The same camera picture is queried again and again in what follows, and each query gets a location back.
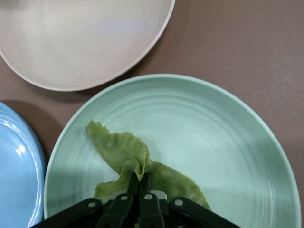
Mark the light green plate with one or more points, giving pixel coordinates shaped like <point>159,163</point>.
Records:
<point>202,133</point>

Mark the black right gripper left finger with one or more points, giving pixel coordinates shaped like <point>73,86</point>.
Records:
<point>118,213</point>

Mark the blue plate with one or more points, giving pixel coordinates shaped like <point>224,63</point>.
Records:
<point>16,166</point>

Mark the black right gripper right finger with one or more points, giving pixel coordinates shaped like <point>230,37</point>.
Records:
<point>152,213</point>

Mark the beige plate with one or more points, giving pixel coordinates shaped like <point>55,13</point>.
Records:
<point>83,42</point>

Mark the green lettuce leaf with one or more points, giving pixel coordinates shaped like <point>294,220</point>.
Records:
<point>111,147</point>

